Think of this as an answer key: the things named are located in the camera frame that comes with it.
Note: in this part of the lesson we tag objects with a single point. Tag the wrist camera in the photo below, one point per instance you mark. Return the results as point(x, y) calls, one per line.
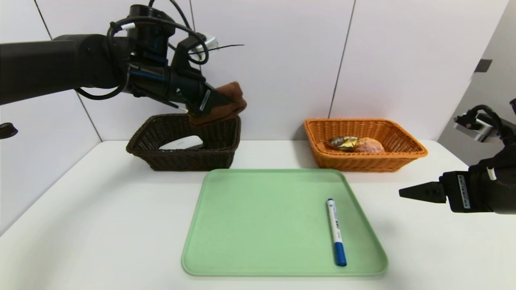
point(475, 129)
point(209, 42)

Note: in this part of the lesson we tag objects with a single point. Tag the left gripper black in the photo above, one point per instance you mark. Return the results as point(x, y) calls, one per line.
point(205, 101)

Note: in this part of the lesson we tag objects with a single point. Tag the white pencil case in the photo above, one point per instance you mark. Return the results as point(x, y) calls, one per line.
point(181, 143)

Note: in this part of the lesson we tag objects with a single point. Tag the chocolate pack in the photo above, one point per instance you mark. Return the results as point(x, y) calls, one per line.
point(342, 143)

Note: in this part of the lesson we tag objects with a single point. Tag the dark wall fixture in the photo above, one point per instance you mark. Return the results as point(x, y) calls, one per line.
point(481, 65)

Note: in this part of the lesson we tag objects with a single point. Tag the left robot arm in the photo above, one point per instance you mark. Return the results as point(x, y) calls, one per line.
point(48, 64)

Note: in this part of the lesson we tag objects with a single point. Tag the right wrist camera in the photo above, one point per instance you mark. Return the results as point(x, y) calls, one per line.
point(475, 129)

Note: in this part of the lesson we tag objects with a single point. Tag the light green plastic tray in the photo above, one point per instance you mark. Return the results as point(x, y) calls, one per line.
point(262, 233)

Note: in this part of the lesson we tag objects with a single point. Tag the dark brown wicker basket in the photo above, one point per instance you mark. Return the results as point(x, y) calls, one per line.
point(209, 161)

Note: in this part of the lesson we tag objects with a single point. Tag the orange wicker basket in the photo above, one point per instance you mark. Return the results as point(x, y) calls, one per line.
point(354, 163)

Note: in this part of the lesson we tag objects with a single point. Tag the cream puff bread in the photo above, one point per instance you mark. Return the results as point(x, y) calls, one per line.
point(371, 146)

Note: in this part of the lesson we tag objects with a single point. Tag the brown towel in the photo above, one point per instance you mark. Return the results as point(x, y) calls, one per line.
point(229, 108)

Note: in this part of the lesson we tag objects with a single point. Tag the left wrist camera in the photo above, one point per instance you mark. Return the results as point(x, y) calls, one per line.
point(209, 42)

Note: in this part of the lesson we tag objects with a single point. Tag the white marker blue cap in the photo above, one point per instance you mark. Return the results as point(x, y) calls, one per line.
point(336, 233)

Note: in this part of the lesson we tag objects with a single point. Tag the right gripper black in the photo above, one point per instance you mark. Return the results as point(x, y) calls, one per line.
point(459, 191)

